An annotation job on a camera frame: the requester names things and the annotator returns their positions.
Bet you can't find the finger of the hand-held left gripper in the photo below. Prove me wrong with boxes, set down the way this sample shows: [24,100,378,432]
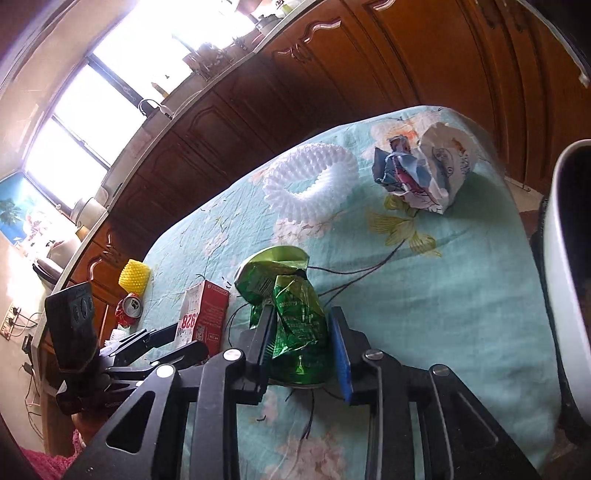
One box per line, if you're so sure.
[110,340,210,382]
[108,322,179,366]

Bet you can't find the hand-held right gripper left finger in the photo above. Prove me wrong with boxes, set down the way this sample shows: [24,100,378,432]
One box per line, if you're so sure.
[62,304,278,480]

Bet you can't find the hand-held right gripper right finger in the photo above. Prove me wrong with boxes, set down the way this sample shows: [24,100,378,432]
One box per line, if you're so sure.
[329,306,542,480]

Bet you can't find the red and white carton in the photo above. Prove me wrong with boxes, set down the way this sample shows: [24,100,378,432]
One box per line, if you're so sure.
[177,280,230,356]

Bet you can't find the crushed green can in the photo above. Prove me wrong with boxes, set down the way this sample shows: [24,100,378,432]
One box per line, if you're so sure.
[235,246,331,387]

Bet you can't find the white bin with black bag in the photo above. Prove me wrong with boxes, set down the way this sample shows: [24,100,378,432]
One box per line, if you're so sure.
[530,138,591,448]

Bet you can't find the crushed red can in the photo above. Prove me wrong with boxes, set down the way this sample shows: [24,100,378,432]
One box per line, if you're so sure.
[115,292,144,328]

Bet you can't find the yellow foam fruit net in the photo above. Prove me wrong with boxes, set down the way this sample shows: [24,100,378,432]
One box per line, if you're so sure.
[119,259,152,296]

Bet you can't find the rice cooker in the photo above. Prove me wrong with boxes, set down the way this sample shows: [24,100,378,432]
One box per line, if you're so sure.
[34,239,82,288]

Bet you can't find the white kettle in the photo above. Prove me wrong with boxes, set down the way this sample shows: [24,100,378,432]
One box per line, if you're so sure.
[71,197,108,230]

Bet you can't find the pink cloth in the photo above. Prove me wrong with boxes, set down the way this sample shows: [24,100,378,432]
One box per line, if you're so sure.
[18,428,89,480]

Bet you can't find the teal floral tablecloth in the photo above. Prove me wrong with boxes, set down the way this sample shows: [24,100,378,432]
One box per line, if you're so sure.
[139,105,562,480]

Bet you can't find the white kitchen countertop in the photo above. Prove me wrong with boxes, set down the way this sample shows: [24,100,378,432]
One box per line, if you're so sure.
[34,0,324,333]

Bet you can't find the white foam fruit net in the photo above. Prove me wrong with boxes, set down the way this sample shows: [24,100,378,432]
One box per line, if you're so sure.
[263,142,359,223]

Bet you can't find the crumpled blue red wrapper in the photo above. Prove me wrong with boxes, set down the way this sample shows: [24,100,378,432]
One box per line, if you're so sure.
[373,134,433,199]

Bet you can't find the crumpled white paper wrapper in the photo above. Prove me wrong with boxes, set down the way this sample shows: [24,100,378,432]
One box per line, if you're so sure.
[416,122,476,214]

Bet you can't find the kitchen window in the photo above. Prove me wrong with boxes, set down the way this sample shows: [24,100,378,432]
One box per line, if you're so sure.
[23,0,260,209]

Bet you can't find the chrome sink faucet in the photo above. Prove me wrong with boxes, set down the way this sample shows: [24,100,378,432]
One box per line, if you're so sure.
[138,97,174,119]

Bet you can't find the wooden lower cabinets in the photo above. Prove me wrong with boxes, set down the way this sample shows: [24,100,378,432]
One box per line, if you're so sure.
[39,0,591,457]

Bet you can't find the dish rack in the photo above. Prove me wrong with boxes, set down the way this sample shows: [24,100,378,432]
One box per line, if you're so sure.
[184,42,232,70]

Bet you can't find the wall power outlet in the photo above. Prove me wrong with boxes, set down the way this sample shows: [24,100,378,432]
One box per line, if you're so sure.
[0,304,28,343]

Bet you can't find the blue wall picture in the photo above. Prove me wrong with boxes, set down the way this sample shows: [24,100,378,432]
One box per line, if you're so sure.
[0,172,47,246]

